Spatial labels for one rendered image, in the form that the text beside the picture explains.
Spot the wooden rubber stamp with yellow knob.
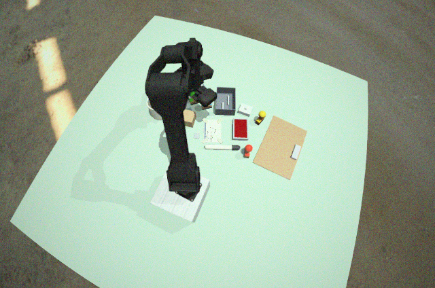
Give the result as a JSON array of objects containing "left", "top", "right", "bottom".
[{"left": 255, "top": 111, "right": 266, "bottom": 125}]

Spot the white mug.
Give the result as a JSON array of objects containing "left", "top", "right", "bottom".
[{"left": 146, "top": 99, "right": 162, "bottom": 120}]

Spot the wooden fail stamp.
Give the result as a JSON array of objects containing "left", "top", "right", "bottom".
[{"left": 244, "top": 145, "right": 252, "bottom": 158}]

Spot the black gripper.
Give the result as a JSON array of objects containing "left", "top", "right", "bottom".
[{"left": 174, "top": 67, "right": 217, "bottom": 107}]

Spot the tan clipboard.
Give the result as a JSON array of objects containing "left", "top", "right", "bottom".
[{"left": 253, "top": 115, "right": 307, "bottom": 180}]

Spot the tan cardboard box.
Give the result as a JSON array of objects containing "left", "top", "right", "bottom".
[{"left": 183, "top": 109, "right": 196, "bottom": 128}]

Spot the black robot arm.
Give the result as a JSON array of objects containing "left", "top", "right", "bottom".
[{"left": 145, "top": 38, "right": 214, "bottom": 202}]

